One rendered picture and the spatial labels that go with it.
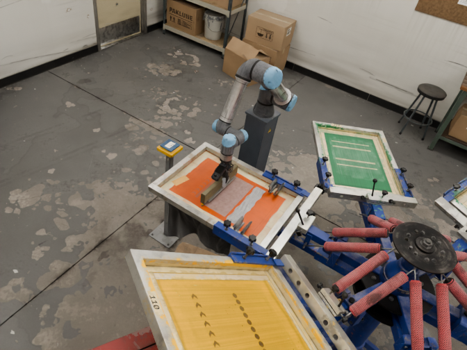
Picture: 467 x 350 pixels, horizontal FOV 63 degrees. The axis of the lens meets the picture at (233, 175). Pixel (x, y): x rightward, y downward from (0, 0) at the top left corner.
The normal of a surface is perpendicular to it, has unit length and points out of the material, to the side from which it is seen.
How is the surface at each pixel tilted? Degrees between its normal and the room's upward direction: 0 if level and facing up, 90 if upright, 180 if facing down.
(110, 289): 0
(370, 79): 90
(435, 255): 0
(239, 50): 48
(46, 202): 0
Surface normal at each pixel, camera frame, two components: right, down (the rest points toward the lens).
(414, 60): -0.54, 0.51
